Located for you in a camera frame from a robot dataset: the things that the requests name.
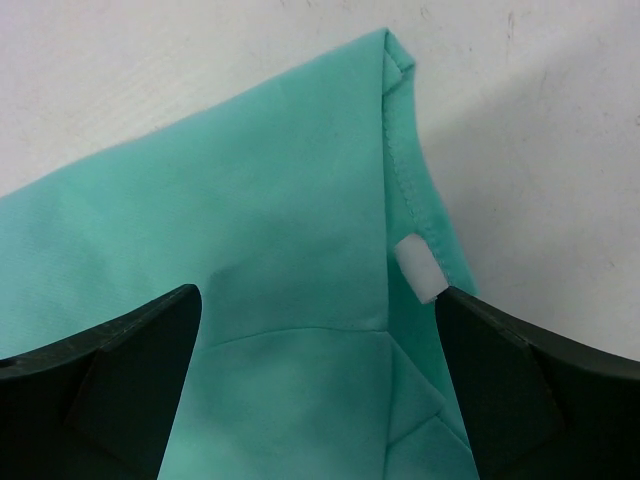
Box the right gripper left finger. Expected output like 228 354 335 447
1 285 201 480

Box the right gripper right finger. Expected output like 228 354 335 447
435 287 639 479

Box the mint green t shirt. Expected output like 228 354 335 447
1 30 477 479

